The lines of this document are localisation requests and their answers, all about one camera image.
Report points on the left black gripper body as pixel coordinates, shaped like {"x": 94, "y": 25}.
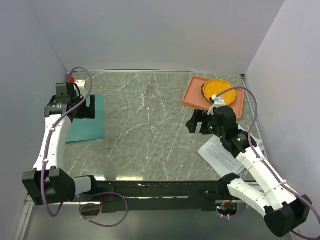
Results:
{"x": 82, "y": 111}

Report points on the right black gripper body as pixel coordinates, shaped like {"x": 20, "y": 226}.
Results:
{"x": 211, "y": 125}

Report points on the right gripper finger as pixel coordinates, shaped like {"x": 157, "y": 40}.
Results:
{"x": 203, "y": 119}
{"x": 193, "y": 122}

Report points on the teal file folder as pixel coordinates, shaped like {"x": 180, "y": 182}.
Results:
{"x": 89, "y": 129}

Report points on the printed paper sheet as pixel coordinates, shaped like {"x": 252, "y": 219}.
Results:
{"x": 258, "y": 141}
{"x": 220, "y": 159}

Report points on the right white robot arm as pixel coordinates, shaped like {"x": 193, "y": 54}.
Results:
{"x": 282, "y": 208}

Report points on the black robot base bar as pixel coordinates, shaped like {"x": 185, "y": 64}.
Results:
{"x": 115, "y": 196}

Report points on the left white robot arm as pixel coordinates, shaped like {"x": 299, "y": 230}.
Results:
{"x": 47, "y": 183}

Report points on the orange dotted plate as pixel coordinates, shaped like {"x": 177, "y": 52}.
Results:
{"x": 217, "y": 86}

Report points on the clear glass cup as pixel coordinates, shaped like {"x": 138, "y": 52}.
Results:
{"x": 143, "y": 90}

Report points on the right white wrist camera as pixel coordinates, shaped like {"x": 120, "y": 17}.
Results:
{"x": 216, "y": 102}

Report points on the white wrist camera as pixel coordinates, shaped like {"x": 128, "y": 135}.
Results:
{"x": 216, "y": 102}
{"x": 81, "y": 87}

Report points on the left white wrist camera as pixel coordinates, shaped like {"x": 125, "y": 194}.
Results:
{"x": 81, "y": 87}

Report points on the aluminium frame rail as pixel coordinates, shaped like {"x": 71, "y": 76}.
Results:
{"x": 24, "y": 219}

